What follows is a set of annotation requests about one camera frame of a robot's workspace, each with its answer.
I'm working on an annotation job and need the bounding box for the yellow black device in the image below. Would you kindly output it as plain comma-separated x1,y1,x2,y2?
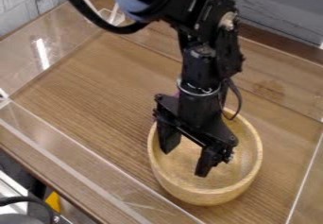
44,190,74,224

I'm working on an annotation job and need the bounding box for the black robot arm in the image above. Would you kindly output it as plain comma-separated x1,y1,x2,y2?
68,0,245,177

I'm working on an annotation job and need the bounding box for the clear acrylic enclosure wall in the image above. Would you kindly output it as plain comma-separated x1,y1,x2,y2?
0,5,323,224

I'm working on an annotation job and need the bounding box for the black cable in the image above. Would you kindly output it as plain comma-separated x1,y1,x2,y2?
0,196,56,224

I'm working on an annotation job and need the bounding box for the brown wooden bowl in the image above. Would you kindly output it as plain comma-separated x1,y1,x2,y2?
148,114,263,206

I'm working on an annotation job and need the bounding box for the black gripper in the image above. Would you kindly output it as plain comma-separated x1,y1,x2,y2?
154,87,239,178

